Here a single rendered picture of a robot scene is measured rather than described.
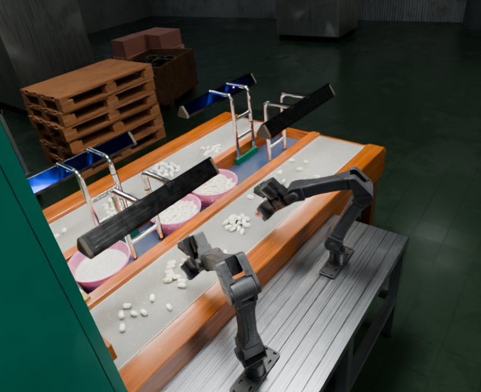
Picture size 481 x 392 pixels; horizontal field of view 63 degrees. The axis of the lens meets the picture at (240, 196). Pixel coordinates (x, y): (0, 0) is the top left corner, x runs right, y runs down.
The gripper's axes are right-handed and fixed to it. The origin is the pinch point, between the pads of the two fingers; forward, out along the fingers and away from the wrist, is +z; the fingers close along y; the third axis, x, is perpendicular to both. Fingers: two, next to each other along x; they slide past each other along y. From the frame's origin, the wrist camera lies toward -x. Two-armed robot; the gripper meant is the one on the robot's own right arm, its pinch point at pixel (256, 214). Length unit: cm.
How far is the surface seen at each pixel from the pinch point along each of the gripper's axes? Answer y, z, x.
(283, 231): -4.7, -1.8, 13.1
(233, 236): 6.9, 14.3, 2.7
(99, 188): 14, 81, -57
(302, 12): -585, 255, -177
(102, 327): 71, 22, -4
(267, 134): -30.7, -4.1, -25.1
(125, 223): 50, -1, -29
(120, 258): 43, 43, -20
